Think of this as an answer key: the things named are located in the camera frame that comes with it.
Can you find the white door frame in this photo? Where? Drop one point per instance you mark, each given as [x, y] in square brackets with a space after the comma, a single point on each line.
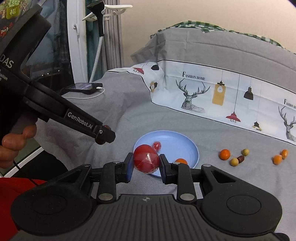
[77, 39]

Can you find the small red fruit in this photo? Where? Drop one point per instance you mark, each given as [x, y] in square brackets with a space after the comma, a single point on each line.
[157, 146]

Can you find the large orange mandarin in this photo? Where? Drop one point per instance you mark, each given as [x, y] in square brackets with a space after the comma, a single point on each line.
[181, 160]

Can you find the grey curtain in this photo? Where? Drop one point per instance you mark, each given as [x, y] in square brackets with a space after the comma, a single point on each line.
[113, 42]

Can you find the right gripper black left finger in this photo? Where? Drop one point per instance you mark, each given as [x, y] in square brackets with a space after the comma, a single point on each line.
[110, 175]

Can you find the yellow-green round fruit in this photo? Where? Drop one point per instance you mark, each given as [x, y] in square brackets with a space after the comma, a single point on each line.
[245, 152]
[234, 162]

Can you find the grey patterned sofa cover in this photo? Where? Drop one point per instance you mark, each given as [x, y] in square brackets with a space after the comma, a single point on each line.
[222, 90]

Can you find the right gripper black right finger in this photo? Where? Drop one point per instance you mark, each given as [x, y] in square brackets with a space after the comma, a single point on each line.
[181, 175]

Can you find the light blue round plate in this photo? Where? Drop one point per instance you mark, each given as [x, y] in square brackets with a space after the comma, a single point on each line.
[173, 145]

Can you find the small orange kumquat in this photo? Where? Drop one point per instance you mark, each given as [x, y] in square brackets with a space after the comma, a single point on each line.
[284, 154]

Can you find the black smartphone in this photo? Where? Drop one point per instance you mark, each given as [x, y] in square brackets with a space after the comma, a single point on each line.
[85, 88]

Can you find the small orange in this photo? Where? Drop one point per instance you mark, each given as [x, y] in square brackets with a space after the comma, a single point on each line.
[277, 159]

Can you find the person's left hand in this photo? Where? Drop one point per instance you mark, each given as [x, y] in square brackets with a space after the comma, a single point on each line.
[12, 143]

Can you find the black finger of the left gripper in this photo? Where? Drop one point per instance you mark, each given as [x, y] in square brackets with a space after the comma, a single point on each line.
[105, 136]

